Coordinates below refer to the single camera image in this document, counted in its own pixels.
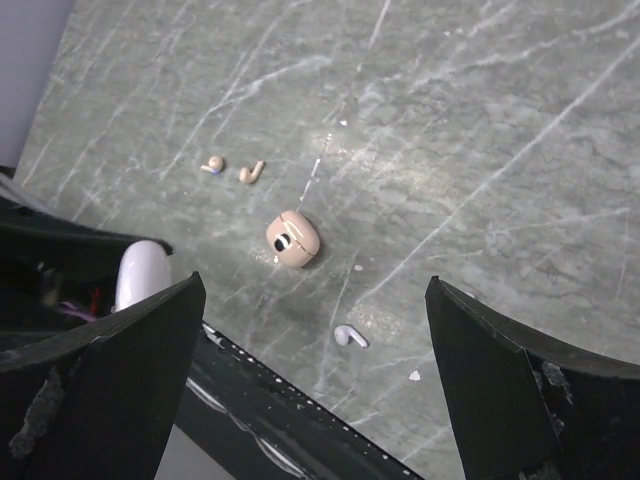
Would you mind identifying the white earbud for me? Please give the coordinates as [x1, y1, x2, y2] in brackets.
[334, 324, 369, 348]

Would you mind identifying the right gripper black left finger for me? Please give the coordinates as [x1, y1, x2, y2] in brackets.
[1, 273, 206, 479]

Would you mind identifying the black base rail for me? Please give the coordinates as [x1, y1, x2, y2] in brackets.
[176, 324, 418, 480]

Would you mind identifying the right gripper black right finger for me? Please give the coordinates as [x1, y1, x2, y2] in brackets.
[425, 277, 639, 479]

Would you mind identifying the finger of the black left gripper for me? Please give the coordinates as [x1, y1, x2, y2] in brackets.
[1, 198, 142, 280]

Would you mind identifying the beige earbud with blue tip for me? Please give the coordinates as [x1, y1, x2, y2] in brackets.
[200, 155, 226, 175]

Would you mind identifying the white earbud charging case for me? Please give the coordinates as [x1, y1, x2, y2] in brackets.
[114, 240, 172, 312]

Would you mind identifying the beige earbud charging case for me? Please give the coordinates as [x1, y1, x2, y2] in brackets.
[266, 210, 321, 269]

